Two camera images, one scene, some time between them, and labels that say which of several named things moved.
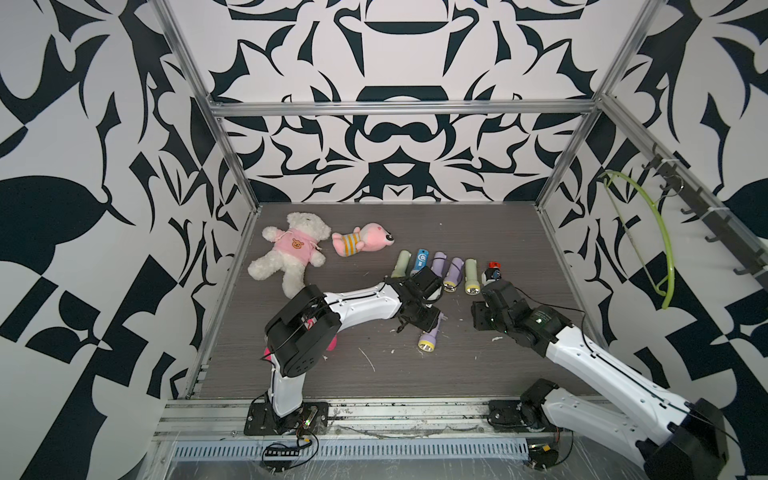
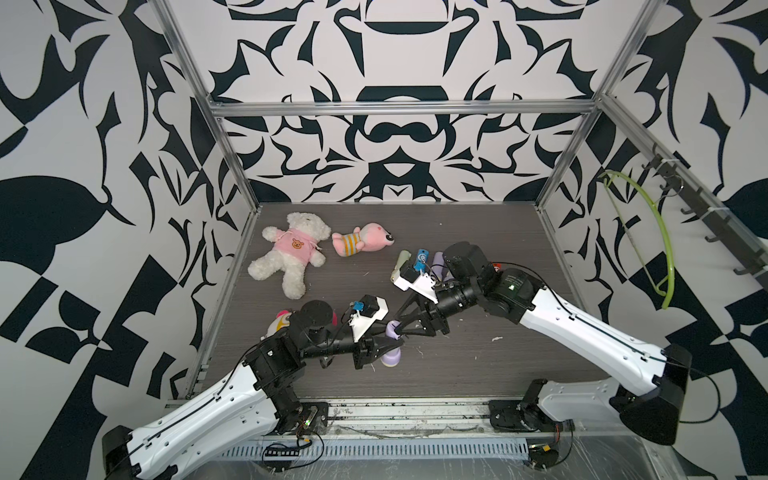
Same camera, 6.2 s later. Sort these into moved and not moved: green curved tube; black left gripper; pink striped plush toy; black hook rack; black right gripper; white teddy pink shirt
Moved: black right gripper; black left gripper
Not moved: pink striped plush toy; black hook rack; green curved tube; white teddy pink shirt
